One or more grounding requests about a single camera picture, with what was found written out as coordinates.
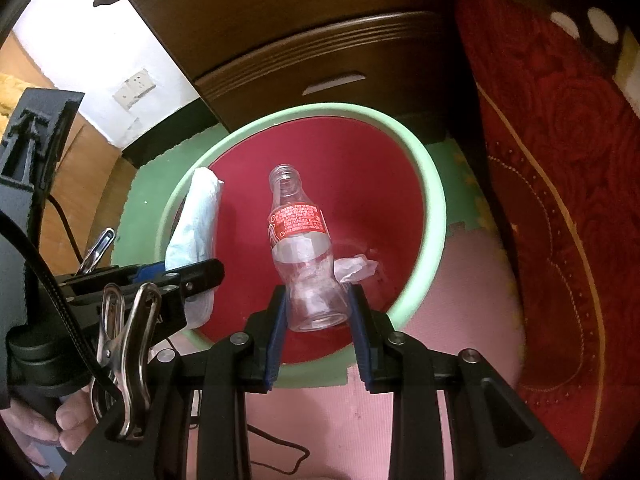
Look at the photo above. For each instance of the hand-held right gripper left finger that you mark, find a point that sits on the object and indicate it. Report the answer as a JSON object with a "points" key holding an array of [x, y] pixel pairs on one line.
{"points": [[277, 330]]}

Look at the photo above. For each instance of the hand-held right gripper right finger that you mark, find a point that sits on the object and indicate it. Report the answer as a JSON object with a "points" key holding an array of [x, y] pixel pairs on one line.
{"points": [[362, 340]]}

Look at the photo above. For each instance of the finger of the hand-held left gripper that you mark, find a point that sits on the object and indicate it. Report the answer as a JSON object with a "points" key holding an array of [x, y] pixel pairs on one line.
{"points": [[200, 277], [150, 273]]}

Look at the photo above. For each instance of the white tissue sheet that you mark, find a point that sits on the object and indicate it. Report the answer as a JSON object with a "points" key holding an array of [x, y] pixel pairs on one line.
{"points": [[197, 220]]}

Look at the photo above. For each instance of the clear plastic bag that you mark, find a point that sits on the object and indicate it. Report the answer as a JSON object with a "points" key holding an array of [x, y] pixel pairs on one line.
{"points": [[355, 267]]}

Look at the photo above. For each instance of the clear bottle with red label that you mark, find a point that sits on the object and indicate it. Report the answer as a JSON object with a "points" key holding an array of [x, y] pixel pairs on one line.
{"points": [[300, 220]]}

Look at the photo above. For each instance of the red bucket with green rim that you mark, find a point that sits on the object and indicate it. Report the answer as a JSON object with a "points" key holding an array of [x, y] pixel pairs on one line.
{"points": [[360, 170]]}

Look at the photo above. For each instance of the person's left hand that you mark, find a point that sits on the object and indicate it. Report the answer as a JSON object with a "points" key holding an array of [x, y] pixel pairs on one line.
{"points": [[75, 425]]}

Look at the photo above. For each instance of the metal spring clip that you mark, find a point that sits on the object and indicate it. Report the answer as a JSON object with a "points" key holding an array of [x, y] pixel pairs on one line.
{"points": [[97, 252], [130, 360]]}

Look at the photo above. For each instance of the yellow cloth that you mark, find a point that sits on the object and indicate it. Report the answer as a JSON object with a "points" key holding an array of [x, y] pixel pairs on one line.
{"points": [[10, 95]]}

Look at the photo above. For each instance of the light wooden wardrobe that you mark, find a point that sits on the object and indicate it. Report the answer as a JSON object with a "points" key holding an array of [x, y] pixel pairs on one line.
{"points": [[100, 180]]}

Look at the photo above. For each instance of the pink foam floor mat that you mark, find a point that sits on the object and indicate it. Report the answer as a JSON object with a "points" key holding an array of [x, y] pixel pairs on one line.
{"points": [[450, 310]]}

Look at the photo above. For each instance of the dark wooden drawer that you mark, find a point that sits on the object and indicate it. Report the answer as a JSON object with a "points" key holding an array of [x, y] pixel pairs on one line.
{"points": [[375, 95], [225, 15]]}

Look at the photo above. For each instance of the dark wooden nightstand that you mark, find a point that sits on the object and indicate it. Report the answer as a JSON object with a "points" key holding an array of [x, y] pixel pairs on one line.
{"points": [[300, 40]]}

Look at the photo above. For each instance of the red patterned bed cover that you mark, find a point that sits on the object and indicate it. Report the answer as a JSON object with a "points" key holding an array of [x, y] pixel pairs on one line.
{"points": [[550, 160]]}

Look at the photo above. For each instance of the cream printed sheet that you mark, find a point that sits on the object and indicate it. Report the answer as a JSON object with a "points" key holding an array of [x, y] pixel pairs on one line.
{"points": [[627, 65]]}

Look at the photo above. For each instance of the brown polka dot fabric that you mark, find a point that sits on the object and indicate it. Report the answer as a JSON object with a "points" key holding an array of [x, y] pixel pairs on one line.
{"points": [[565, 0]]}

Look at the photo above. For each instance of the white wall plate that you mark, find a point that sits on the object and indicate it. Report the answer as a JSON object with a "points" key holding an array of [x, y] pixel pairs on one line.
{"points": [[125, 97]]}

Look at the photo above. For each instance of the white wall power socket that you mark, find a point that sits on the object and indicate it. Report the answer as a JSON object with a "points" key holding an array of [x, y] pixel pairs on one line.
{"points": [[140, 82]]}

